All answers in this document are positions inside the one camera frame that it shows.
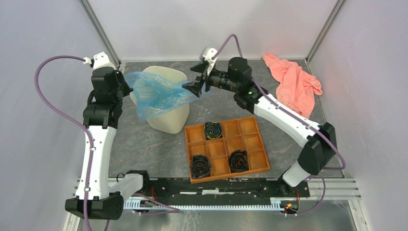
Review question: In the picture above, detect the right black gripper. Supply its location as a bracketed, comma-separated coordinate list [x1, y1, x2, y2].
[181, 62, 239, 99]

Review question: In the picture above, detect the blue plastic trash bag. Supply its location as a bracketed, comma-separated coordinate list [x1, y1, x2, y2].
[124, 71, 199, 120]

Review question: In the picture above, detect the beige trash bin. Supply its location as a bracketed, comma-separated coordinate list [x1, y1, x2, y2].
[125, 65, 190, 134]

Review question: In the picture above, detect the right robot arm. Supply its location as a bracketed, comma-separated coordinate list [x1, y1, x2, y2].
[182, 57, 337, 196]

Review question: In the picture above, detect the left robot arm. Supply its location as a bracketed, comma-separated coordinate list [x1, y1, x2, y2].
[64, 67, 151, 220]

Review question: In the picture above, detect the black bag roll top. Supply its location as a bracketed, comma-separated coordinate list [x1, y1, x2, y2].
[204, 121, 222, 140]

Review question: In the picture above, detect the black bag roll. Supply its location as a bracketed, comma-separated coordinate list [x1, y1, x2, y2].
[228, 150, 249, 173]
[190, 154, 212, 179]
[204, 121, 222, 140]

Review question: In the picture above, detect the orange compartment tray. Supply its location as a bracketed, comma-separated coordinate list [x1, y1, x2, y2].
[185, 117, 270, 184]

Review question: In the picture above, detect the black bag roll left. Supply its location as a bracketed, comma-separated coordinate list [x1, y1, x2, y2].
[190, 154, 212, 179]

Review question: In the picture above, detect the black bag roll right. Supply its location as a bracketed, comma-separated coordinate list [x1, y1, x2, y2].
[228, 150, 249, 173]

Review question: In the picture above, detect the pink cloth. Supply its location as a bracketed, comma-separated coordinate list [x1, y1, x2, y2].
[261, 54, 323, 119]

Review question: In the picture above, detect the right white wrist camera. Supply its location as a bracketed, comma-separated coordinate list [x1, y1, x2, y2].
[199, 47, 218, 76]

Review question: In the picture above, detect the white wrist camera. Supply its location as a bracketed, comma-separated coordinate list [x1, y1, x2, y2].
[83, 51, 117, 70]
[199, 47, 218, 76]

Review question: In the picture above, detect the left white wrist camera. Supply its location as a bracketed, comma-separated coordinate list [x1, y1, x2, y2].
[83, 51, 117, 70]

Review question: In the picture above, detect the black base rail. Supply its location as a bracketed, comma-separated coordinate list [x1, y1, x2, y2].
[139, 178, 310, 206]

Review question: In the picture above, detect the white slotted cable duct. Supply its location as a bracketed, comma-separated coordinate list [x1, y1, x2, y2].
[124, 198, 294, 212]

